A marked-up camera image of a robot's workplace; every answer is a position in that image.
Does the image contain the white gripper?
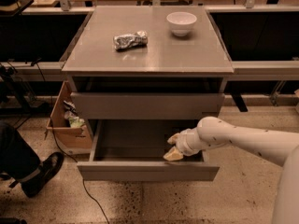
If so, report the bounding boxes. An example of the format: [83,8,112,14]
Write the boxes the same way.
[164,128,206,161]

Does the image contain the grey drawer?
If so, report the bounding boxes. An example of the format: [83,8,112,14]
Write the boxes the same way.
[71,92,224,119]
[78,119,219,182]

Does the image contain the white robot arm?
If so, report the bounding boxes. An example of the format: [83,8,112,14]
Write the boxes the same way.
[164,117,299,224]

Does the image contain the grey drawer cabinet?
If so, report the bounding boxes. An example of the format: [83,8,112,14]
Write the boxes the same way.
[63,6,234,181]

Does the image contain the grey top drawer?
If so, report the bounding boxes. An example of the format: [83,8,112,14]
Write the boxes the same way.
[71,92,224,119]

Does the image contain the cardboard box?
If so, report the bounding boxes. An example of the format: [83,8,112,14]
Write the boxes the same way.
[46,81,93,154]

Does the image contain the trash wrappers in box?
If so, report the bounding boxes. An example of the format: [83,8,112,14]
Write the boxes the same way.
[63,101,85,128]

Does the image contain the crumpled foil chip bag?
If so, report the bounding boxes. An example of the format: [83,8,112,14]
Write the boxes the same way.
[113,31,148,50]

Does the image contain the white ceramic bowl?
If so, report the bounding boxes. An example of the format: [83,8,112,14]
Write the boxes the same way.
[166,12,197,36]

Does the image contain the black shoe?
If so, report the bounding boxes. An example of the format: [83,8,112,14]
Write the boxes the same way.
[20,152,64,198]

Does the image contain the dark trouser leg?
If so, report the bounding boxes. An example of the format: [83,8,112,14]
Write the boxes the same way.
[0,121,41,183]

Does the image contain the black floor cable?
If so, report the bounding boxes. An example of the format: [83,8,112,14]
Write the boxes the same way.
[31,58,110,224]

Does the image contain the grey metal rail frame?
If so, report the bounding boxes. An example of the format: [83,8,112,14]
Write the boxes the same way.
[1,6,298,80]

